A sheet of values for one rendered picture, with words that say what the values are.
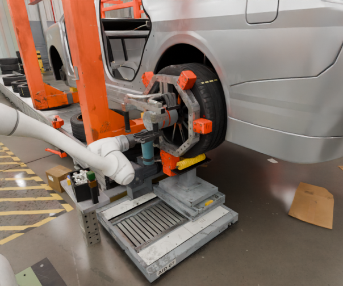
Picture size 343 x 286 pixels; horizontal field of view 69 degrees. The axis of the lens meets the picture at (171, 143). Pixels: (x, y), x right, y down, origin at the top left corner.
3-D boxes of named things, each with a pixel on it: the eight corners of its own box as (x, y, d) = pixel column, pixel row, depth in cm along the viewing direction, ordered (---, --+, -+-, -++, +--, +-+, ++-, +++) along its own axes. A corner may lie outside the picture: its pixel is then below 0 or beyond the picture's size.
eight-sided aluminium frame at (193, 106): (199, 162, 164) (200, 78, 143) (192, 165, 161) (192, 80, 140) (152, 140, 204) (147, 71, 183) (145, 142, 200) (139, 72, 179)
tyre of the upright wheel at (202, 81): (162, 108, 225) (205, 165, 199) (140, 114, 211) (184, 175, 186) (189, 42, 177) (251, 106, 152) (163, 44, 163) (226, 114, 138)
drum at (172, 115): (179, 126, 171) (179, 106, 166) (154, 134, 159) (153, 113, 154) (166, 122, 181) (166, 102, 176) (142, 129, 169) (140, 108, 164)
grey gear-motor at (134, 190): (171, 188, 227) (170, 153, 214) (132, 207, 203) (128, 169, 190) (159, 180, 240) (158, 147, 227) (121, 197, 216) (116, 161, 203)
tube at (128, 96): (163, 97, 166) (163, 81, 162) (139, 102, 155) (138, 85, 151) (149, 93, 179) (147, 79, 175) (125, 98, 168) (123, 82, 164)
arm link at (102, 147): (111, 146, 138) (122, 162, 131) (83, 154, 129) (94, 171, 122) (112, 131, 131) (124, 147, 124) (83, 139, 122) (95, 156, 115)
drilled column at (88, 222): (101, 240, 181) (92, 191, 165) (88, 247, 176) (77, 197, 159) (95, 232, 189) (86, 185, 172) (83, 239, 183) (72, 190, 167)
